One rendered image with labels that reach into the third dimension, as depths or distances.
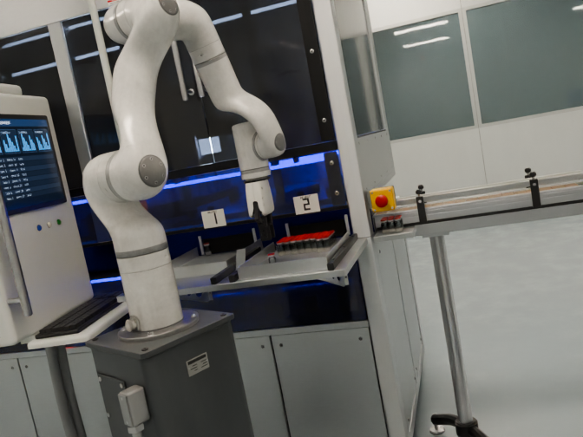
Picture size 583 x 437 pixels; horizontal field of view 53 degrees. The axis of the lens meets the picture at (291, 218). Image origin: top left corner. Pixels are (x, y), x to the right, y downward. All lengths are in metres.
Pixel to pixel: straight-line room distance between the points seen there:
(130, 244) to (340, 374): 1.02
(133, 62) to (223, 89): 0.28
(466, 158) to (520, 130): 0.59
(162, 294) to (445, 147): 5.35
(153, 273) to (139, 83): 0.43
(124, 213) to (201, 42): 0.49
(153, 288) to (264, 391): 0.95
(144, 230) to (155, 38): 0.44
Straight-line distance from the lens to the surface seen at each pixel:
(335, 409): 2.16
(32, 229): 2.04
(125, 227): 1.36
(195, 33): 1.57
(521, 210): 2.02
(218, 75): 1.58
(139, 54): 1.42
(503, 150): 6.50
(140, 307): 1.38
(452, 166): 6.50
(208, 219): 2.07
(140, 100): 1.39
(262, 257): 1.84
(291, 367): 2.13
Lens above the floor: 1.23
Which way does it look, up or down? 7 degrees down
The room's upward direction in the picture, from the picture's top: 11 degrees counter-clockwise
